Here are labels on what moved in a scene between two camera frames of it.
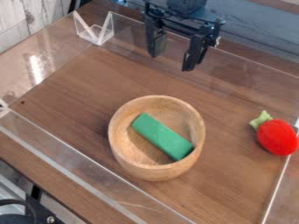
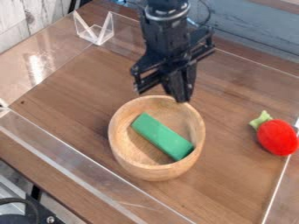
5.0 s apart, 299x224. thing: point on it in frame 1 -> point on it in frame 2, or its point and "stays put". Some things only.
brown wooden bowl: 155,136 stays put
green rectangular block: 163,136 stays put
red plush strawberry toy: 275,134 stays put
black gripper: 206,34 -> 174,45
